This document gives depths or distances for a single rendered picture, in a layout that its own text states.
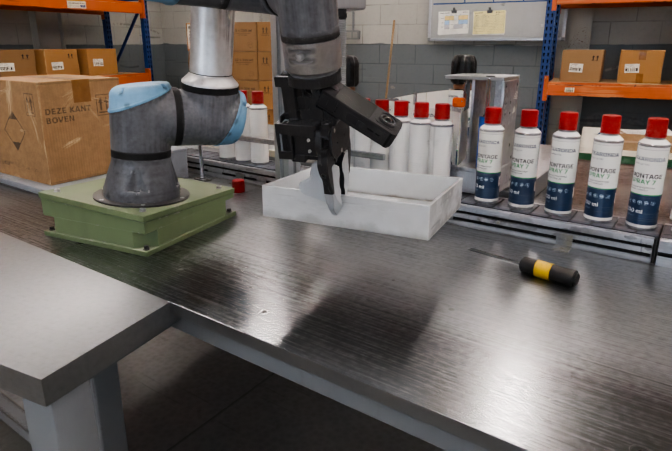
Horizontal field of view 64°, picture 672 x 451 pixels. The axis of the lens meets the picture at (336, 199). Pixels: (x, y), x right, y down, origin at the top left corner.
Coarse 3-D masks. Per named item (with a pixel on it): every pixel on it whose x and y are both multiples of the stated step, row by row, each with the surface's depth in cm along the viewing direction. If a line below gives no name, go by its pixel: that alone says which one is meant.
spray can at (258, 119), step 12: (252, 96) 149; (252, 108) 148; (264, 108) 149; (252, 120) 149; (264, 120) 150; (252, 132) 150; (264, 132) 151; (252, 144) 152; (264, 144) 151; (252, 156) 153; (264, 156) 152
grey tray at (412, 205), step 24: (360, 168) 98; (264, 192) 84; (288, 192) 82; (360, 192) 99; (384, 192) 97; (408, 192) 95; (432, 192) 93; (456, 192) 87; (288, 216) 83; (312, 216) 81; (336, 216) 79; (360, 216) 78; (384, 216) 76; (408, 216) 74; (432, 216) 75
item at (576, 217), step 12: (192, 156) 165; (204, 156) 164; (216, 156) 164; (264, 168) 149; (468, 204) 116; (480, 204) 115; (492, 204) 115; (504, 204) 115; (540, 216) 108; (552, 216) 107; (564, 216) 107; (576, 216) 107; (612, 228) 101; (624, 228) 100; (660, 228) 100
